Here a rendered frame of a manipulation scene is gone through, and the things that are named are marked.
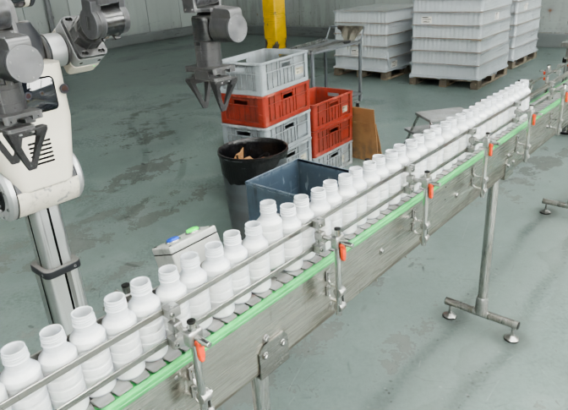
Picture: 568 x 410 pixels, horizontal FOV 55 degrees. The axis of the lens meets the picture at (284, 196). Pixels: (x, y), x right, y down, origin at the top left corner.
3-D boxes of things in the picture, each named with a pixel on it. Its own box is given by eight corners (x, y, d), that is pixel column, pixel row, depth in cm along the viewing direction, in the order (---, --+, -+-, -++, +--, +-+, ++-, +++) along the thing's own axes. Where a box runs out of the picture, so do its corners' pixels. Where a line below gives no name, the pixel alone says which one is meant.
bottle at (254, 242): (251, 279, 130) (245, 216, 124) (275, 282, 128) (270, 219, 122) (242, 292, 125) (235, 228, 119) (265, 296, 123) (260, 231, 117)
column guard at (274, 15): (277, 56, 1110) (274, -2, 1067) (263, 55, 1135) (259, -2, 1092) (290, 52, 1137) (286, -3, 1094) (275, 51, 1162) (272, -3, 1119)
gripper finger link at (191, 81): (210, 104, 130) (205, 64, 127) (230, 106, 126) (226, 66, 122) (188, 110, 126) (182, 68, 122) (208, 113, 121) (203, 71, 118)
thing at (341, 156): (315, 184, 452) (314, 159, 443) (277, 175, 476) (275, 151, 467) (353, 162, 495) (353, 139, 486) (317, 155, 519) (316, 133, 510)
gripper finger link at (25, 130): (19, 178, 89) (4, 122, 85) (0, 171, 93) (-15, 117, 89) (57, 166, 93) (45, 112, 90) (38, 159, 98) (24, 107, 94)
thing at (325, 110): (314, 133, 435) (313, 106, 426) (274, 126, 459) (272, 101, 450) (353, 115, 478) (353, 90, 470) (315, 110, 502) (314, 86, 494)
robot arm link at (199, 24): (204, 10, 120) (184, 13, 116) (226, 10, 116) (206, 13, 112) (208, 42, 123) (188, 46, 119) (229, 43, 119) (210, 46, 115)
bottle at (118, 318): (130, 357, 106) (115, 285, 100) (152, 366, 103) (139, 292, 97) (106, 375, 102) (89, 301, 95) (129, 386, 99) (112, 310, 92)
